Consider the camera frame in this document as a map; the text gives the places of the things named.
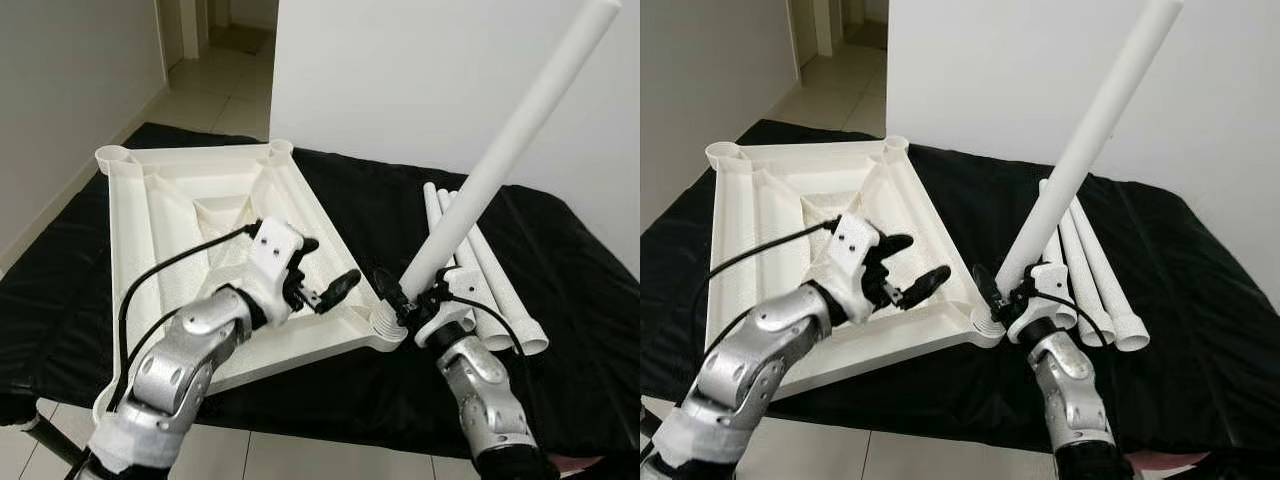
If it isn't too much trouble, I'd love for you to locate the black metal table leg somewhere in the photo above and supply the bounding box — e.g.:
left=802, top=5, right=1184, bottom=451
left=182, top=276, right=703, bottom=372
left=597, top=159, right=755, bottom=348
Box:
left=18, top=412, right=89, bottom=469

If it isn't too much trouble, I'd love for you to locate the pink rounded object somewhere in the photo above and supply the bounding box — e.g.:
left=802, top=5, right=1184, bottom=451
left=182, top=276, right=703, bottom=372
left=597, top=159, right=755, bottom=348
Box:
left=1125, top=450, right=1202, bottom=472
left=545, top=455, right=602, bottom=480

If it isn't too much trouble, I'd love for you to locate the white door frame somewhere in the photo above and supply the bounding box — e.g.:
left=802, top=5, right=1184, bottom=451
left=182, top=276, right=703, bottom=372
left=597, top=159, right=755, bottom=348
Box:
left=790, top=0, right=847, bottom=57
left=157, top=0, right=213, bottom=61

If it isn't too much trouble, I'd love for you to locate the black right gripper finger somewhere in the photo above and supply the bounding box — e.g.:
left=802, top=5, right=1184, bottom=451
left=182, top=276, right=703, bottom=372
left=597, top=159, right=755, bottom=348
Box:
left=971, top=262, right=1005, bottom=319
left=372, top=264, right=411, bottom=323

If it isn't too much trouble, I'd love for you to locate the white plastic table top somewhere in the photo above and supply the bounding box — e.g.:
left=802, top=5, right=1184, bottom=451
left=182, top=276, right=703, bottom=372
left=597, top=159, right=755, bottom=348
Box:
left=95, top=139, right=410, bottom=397
left=705, top=136, right=1007, bottom=401

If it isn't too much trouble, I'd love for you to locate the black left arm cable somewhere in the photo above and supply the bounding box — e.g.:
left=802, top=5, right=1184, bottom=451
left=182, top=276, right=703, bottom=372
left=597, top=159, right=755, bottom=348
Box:
left=118, top=225, right=256, bottom=401
left=690, top=220, right=841, bottom=393

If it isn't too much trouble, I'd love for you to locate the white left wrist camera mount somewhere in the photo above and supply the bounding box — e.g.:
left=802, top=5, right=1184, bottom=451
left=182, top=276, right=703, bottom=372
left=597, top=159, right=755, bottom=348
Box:
left=830, top=212, right=887, bottom=323
left=243, top=218, right=306, bottom=326

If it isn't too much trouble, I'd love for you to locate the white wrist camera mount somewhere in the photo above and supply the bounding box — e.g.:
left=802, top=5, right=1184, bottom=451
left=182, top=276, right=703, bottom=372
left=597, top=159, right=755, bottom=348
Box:
left=1008, top=262, right=1077, bottom=346
left=243, top=218, right=306, bottom=326
left=830, top=212, right=887, bottom=323
left=415, top=290, right=477, bottom=349

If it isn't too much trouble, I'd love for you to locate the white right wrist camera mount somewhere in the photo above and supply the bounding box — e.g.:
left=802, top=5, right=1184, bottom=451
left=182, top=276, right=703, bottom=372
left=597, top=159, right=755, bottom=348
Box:
left=1008, top=262, right=1077, bottom=346
left=415, top=290, right=477, bottom=349

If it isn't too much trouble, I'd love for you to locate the black table cloth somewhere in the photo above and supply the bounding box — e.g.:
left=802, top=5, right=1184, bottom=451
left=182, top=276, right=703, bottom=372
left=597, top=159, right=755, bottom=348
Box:
left=0, top=122, right=641, bottom=461
left=640, top=118, right=1280, bottom=457

